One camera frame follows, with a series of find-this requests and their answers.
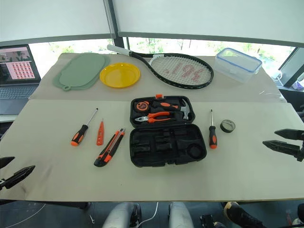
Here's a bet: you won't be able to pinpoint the yellow plastic plate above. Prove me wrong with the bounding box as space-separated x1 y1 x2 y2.
99 62 141 89

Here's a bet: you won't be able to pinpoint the black tennis racket white grip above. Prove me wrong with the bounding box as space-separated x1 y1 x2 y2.
106 44 214 90

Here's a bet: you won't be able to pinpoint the dark framed monitor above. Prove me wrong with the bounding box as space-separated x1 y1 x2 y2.
279 47 304 88

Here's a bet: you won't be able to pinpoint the green cutting board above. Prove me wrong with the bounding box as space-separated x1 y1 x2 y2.
52 52 111 92

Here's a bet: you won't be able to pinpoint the dark window frame post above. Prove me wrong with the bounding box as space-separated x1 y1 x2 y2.
103 0 130 52

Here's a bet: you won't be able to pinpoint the orange black utility knife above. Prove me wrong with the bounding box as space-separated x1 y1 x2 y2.
94 128 126 168

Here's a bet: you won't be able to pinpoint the beige paper table sheet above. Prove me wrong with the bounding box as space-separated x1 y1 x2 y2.
0 99 304 202
28 52 287 103

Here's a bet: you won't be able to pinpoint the clear container blue rimmed lid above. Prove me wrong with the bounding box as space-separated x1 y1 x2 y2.
215 47 263 84

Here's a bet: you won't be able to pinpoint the orange black tape measure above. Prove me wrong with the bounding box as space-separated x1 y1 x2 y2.
135 101 150 112

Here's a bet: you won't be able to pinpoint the thin white hanging cable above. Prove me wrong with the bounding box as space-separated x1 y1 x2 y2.
142 201 159 228

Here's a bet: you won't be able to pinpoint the dark grey laptop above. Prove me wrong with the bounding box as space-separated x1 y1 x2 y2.
0 44 41 116

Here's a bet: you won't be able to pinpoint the long orange black screwdriver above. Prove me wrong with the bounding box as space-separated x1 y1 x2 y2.
70 108 99 147

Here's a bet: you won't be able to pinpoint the orange voltage tester pen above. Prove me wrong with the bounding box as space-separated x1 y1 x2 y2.
96 118 105 146

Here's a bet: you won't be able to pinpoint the white charger cable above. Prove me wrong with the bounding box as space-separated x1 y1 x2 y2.
272 69 284 83

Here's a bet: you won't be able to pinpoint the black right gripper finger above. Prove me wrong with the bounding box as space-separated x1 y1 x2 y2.
274 129 304 141
262 140 302 162

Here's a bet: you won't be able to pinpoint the silver rounded robot leg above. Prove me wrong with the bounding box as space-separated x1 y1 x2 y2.
102 202 141 228
168 201 195 228

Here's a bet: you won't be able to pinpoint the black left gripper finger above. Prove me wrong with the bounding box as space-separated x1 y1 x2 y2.
0 156 15 169
0 165 36 190

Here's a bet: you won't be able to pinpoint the orange handled pliers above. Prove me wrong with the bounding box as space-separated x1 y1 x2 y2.
134 112 172 124

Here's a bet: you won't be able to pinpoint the white roller blind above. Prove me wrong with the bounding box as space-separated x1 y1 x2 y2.
0 0 113 42
113 0 304 45

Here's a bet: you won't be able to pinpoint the black electrical tape roll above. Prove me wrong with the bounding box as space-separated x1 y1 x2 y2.
219 119 237 133

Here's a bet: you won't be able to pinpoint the black tan shoe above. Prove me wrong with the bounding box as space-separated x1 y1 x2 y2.
223 201 264 228

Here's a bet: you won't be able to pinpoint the claw hammer orange black handle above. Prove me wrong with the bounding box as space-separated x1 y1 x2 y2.
153 99 190 120

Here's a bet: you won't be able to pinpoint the black tool case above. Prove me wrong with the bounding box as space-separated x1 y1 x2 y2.
129 94 208 168

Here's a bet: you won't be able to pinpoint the short orange black screwdriver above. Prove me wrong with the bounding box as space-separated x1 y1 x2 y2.
209 109 218 150

